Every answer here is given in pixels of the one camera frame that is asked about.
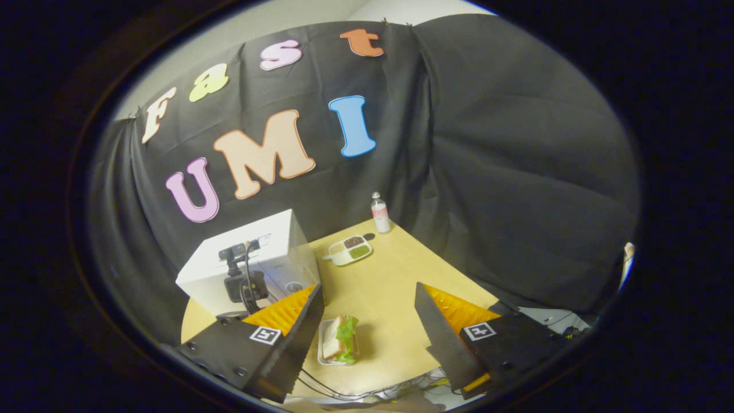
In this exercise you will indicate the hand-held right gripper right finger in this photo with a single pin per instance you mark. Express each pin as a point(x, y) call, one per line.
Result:
point(438, 338)

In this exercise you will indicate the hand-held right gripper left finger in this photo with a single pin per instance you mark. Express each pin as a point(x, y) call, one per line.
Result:
point(298, 350)

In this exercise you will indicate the sandwich with lettuce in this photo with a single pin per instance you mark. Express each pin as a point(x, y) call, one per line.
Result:
point(335, 344)

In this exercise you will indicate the white microwave oven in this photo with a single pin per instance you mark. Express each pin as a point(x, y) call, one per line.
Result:
point(200, 275)

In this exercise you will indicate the white rectangular tray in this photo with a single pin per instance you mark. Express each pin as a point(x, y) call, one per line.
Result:
point(321, 360)

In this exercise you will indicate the white divided plate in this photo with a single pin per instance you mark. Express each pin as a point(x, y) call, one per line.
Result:
point(344, 255)

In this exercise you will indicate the clear bottle with pink label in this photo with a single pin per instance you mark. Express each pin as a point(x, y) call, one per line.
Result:
point(381, 218)

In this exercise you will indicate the black backdrop cloth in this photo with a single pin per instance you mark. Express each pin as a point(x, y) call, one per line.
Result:
point(516, 172)

